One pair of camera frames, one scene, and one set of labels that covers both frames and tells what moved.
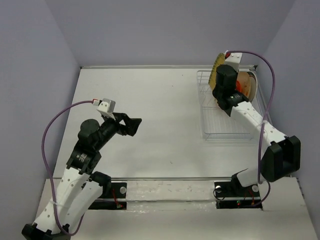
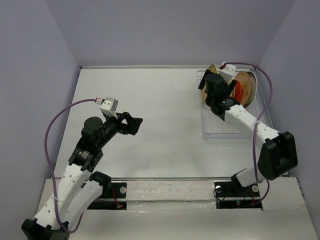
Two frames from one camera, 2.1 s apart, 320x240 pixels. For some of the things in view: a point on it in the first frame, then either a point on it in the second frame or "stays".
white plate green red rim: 254,85 stays
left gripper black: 131,124 stays
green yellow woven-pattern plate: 220,60 -> 213,68
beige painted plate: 244,78 stays
